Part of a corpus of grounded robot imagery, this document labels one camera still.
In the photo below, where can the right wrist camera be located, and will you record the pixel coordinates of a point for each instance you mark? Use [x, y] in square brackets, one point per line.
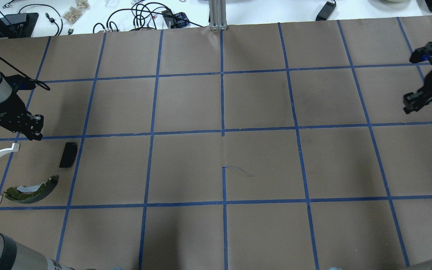
[422, 54]

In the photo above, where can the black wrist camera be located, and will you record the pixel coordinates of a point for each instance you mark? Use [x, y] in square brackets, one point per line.
[19, 82]

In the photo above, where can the pile of wooden pieces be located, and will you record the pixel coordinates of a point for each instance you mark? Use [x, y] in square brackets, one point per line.
[76, 11]

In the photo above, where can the black brake pad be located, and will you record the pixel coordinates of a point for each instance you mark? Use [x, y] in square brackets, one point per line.
[69, 155]

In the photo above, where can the olive brake shoe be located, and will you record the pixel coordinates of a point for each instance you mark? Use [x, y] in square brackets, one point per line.
[32, 194]

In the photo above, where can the aluminium frame post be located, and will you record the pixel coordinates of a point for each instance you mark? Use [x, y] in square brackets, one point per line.
[217, 15]

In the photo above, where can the black power adapter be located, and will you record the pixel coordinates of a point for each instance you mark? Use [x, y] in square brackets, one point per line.
[326, 10]

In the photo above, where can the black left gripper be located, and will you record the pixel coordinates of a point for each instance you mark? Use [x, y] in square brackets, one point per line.
[9, 109]

